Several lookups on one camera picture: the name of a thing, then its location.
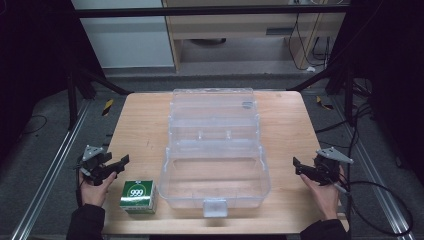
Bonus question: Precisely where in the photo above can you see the white cabinet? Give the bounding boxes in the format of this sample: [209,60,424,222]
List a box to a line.
[70,0,176,70]

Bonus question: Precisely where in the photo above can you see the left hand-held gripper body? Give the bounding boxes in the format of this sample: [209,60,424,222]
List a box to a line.
[79,145,114,187]

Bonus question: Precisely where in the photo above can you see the clear plastic storage box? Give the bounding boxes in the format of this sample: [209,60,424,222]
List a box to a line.
[157,87,272,219]

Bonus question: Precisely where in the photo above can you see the black metal stand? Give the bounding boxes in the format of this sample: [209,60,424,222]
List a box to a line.
[285,61,359,128]
[65,63,135,132]

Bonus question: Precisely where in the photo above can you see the light wooden desk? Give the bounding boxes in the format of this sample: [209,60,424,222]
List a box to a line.
[161,0,349,73]

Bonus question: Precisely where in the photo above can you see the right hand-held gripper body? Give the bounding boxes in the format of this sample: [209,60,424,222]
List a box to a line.
[312,147,355,187]

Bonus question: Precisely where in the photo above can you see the black hanging cables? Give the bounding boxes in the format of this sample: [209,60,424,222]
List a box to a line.
[287,12,334,72]

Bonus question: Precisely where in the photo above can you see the person's right hand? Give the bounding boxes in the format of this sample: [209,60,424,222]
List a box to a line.
[299,165,346,222]

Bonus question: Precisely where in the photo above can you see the dark curtain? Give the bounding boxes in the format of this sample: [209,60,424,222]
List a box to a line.
[0,0,107,164]
[328,0,424,188]

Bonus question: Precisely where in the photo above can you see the black floor cable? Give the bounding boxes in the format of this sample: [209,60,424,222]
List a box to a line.
[19,114,48,136]

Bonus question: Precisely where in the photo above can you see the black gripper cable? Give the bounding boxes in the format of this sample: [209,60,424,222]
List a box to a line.
[332,179,415,238]
[75,165,84,208]

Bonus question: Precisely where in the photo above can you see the black metal crossbar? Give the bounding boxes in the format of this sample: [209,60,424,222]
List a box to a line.
[73,3,350,19]

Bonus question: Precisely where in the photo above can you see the black floor cables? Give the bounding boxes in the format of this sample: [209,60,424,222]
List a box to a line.
[314,78,378,151]

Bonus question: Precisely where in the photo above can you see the green and white carton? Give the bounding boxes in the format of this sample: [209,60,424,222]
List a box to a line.
[119,179,159,215]

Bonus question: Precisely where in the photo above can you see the person's left hand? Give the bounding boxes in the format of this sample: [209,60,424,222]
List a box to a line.
[79,167,118,208]

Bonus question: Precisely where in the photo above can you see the aluminium floor rail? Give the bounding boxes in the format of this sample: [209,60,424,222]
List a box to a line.
[332,95,417,240]
[10,99,92,240]

